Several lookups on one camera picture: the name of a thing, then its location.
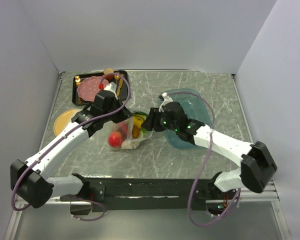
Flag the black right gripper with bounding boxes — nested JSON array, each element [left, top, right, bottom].
[[140, 107, 179, 133]]

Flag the red toy chili pepper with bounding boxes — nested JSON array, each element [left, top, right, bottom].
[[119, 123, 128, 136]]

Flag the yellow toy lemon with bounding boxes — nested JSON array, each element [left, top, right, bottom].
[[133, 116, 145, 129]]

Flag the orange toy tangerine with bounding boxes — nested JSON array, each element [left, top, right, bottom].
[[131, 125, 141, 139]]

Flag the red toy apple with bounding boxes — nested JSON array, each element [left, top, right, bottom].
[[108, 131, 124, 148]]

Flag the clear polka dot zip bag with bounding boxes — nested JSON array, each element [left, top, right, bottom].
[[108, 111, 153, 150]]

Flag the green toy long beans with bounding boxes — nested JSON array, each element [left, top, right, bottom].
[[133, 112, 148, 133]]

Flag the white toy daikon radish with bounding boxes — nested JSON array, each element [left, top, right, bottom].
[[120, 139, 141, 150]]

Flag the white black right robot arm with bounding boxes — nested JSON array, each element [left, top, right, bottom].
[[141, 101, 278, 199]]

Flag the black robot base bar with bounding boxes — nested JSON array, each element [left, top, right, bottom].
[[62, 173, 237, 215]]

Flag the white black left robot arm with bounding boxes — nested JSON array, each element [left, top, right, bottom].
[[10, 90, 132, 211]]

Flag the pink polka dot plate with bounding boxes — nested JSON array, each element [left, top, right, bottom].
[[77, 76, 102, 102]]

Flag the teal transparent plastic container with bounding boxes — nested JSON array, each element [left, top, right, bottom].
[[164, 88, 212, 149]]

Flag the black serving tray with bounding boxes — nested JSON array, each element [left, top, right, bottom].
[[72, 71, 128, 106]]

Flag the gold knife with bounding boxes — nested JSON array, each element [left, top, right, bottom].
[[115, 72, 124, 97]]

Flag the orange cup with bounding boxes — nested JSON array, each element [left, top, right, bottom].
[[103, 68, 114, 79]]

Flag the gold fork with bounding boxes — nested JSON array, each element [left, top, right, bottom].
[[75, 75, 82, 104]]

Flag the cream round plate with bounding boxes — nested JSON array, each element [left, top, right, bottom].
[[53, 108, 81, 136]]

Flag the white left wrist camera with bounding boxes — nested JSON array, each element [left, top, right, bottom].
[[104, 82, 117, 95]]

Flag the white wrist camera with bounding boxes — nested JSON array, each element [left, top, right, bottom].
[[104, 82, 117, 95], [159, 92, 174, 112]]

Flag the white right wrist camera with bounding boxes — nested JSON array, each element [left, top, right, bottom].
[[159, 92, 174, 112]]

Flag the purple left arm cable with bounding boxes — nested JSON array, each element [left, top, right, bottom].
[[10, 72, 131, 211]]

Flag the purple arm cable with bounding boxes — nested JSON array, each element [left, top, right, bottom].
[[10, 72, 131, 211], [164, 91, 241, 227]]

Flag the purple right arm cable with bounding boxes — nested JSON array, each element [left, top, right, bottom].
[[164, 91, 241, 227]]

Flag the aluminium frame rail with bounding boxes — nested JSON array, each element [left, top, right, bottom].
[[14, 179, 281, 204]]

